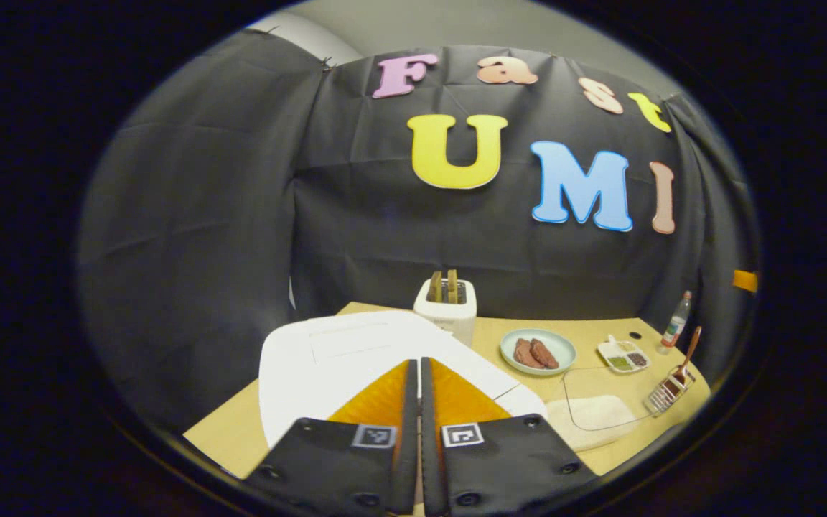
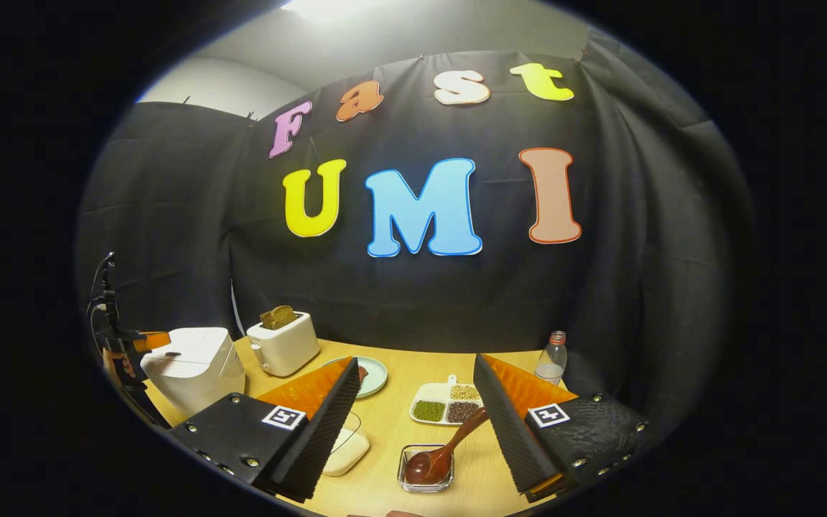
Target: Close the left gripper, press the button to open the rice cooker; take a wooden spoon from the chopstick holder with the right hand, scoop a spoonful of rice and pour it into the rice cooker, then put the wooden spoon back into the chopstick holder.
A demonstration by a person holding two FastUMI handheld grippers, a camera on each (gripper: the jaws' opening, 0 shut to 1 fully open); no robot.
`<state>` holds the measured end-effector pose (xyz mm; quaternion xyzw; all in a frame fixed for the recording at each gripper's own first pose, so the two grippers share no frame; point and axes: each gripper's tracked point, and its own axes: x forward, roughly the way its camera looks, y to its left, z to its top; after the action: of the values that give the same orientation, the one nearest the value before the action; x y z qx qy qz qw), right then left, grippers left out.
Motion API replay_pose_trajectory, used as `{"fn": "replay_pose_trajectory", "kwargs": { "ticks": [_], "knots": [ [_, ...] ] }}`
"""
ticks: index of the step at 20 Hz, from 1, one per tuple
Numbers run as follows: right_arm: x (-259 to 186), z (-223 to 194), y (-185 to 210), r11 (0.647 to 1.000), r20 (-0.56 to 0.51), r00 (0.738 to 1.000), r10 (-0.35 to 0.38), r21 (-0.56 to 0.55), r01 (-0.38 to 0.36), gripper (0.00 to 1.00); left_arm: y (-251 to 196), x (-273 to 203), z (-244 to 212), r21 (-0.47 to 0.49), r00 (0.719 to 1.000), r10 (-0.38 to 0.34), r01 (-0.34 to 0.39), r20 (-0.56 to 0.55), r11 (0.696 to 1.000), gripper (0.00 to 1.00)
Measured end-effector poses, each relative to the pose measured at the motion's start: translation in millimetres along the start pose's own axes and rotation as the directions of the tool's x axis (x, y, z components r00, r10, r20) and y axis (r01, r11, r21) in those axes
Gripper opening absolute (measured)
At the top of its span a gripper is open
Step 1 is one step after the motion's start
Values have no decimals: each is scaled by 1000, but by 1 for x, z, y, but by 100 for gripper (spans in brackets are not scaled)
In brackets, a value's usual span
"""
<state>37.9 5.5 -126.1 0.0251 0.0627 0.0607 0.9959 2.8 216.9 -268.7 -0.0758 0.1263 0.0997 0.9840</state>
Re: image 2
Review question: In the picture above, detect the pale green plate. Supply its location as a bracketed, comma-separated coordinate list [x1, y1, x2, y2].
[322, 356, 389, 399]

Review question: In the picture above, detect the clear square chopstick holder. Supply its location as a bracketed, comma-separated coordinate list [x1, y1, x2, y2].
[398, 444, 455, 493]

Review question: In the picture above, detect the brown wooden spoon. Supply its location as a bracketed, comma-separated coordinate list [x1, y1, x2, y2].
[404, 406, 490, 485]

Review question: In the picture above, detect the white divided bean dish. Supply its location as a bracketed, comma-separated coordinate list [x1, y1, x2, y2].
[409, 375, 486, 427]

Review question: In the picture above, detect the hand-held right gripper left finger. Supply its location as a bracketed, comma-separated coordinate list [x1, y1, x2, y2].
[168, 357, 361, 503]

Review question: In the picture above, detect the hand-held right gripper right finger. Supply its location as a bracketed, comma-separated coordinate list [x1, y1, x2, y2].
[472, 353, 651, 503]

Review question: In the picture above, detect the black backdrop cloth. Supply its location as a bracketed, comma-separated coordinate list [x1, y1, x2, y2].
[75, 29, 755, 446]

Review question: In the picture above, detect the clear plastic water bottle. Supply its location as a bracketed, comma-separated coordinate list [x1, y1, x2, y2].
[534, 330, 569, 386]

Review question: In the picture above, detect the white power cord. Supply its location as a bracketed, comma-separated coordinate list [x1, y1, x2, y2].
[230, 280, 246, 338]

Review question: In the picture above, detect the white rice cooker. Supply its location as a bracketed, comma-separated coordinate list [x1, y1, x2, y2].
[141, 327, 246, 417]

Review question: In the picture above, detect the brown bread slice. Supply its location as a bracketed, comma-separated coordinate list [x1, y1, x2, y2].
[260, 305, 298, 330]

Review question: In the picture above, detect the white toaster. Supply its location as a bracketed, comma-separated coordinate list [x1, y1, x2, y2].
[247, 312, 321, 378]

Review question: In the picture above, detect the clear box of rice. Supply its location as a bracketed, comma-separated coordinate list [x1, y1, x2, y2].
[320, 411, 371, 477]

